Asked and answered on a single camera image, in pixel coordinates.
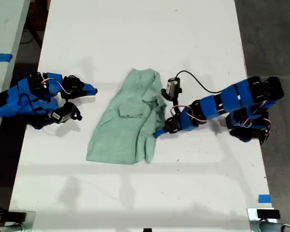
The long blue tape strip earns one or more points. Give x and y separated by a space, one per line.
1 57

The black camera stalk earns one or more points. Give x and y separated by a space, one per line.
176 105

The small blue tape square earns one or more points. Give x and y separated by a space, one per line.
264 198

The small black edge clip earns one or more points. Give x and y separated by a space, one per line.
147 230

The metal table clamp black box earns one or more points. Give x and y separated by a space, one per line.
267 213

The black camera box white label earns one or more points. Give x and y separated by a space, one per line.
64 115

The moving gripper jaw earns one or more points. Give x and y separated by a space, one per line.
161 134
88 93

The black camera box grey face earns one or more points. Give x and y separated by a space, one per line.
172 87

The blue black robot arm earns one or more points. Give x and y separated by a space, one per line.
232 101
12 101

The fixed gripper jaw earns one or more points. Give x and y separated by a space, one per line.
88 87
160 131

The pale green T-shirt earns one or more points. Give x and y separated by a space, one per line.
125 125

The white side table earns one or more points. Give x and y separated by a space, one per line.
4 29

